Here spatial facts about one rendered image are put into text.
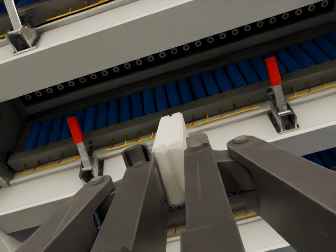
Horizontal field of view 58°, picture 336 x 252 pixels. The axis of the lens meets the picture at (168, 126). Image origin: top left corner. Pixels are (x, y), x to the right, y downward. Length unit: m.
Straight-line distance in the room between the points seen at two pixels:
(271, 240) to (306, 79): 0.25
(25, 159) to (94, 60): 0.22
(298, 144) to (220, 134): 0.10
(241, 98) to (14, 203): 0.35
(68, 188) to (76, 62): 0.18
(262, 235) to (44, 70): 0.40
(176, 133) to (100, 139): 0.31
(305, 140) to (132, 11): 0.26
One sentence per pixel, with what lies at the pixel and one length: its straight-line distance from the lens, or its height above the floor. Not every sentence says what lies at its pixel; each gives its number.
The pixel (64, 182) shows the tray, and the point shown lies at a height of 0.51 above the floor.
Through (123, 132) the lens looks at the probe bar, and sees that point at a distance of 0.45.
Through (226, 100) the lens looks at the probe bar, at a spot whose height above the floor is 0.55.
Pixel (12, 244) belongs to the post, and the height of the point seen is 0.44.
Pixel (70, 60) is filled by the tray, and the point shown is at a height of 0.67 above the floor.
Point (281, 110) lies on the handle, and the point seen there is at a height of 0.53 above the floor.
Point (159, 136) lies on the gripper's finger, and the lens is 0.16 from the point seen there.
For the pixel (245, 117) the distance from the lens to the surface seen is 0.43.
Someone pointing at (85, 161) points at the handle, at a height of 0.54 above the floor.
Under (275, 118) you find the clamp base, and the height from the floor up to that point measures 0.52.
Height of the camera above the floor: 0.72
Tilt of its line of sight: 25 degrees down
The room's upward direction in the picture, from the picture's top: 19 degrees counter-clockwise
